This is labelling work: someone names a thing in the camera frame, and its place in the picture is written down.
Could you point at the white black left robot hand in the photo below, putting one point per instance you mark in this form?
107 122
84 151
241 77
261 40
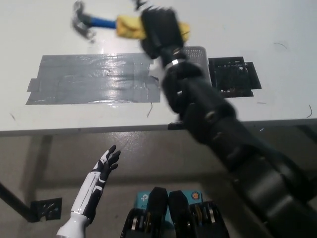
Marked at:
92 191

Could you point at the gray duct tape patch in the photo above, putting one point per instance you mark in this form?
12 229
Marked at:
91 81

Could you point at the black table leg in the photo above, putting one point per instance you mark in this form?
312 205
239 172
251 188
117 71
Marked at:
16 200

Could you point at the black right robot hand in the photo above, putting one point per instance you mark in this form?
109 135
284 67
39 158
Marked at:
161 32

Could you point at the blue hammer with yellow wrap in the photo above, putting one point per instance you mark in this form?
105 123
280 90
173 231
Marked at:
104 22

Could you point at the gray perforated plastic container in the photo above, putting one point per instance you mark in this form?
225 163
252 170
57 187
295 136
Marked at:
198 53

